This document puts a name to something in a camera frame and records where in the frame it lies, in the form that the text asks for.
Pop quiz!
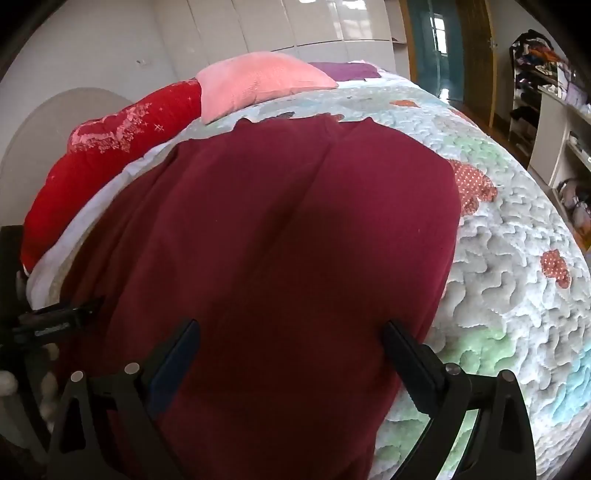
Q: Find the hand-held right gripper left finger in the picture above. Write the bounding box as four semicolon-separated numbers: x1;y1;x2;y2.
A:
45;318;201;480

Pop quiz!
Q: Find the quilted patchwork bedspread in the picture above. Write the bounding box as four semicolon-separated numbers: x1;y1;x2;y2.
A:
25;69;591;480

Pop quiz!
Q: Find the red patterned pillow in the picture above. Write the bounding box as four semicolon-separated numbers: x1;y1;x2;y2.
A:
21;79;204;273

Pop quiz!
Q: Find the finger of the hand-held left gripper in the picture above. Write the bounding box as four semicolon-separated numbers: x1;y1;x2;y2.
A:
13;298;105;344

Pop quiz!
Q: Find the white shelf unit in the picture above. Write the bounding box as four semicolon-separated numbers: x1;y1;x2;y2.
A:
526;69;591;252

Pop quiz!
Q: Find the pink pillow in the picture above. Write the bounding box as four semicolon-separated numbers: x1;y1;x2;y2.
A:
196;52;340;124

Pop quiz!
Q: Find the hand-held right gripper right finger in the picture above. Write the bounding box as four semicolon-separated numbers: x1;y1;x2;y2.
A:
381;320;539;480

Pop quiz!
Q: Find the purple pillow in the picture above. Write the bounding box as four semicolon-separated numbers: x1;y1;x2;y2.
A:
308;62;382;82

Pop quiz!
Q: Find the maroon garment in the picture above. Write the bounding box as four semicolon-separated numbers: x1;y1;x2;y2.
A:
54;114;460;480

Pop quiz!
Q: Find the white wardrobe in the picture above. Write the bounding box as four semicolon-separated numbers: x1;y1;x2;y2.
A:
154;0;409;83

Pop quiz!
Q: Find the teal glass door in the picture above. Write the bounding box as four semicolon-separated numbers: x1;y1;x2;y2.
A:
409;0;465;102

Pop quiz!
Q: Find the wooden door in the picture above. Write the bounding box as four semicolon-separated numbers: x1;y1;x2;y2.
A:
457;0;497;127

